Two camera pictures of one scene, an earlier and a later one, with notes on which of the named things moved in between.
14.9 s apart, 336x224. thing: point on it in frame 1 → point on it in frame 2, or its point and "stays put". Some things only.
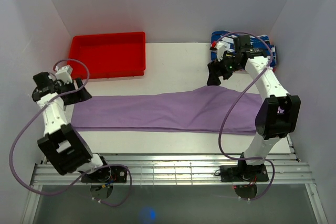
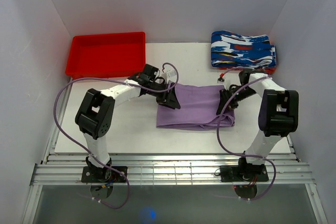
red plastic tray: (107, 55) stays put
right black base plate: (253, 173) stays put
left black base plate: (114, 174) stays put
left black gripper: (81, 95) → (168, 99)
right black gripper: (214, 67) → (224, 97)
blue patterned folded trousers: (258, 43) stays put
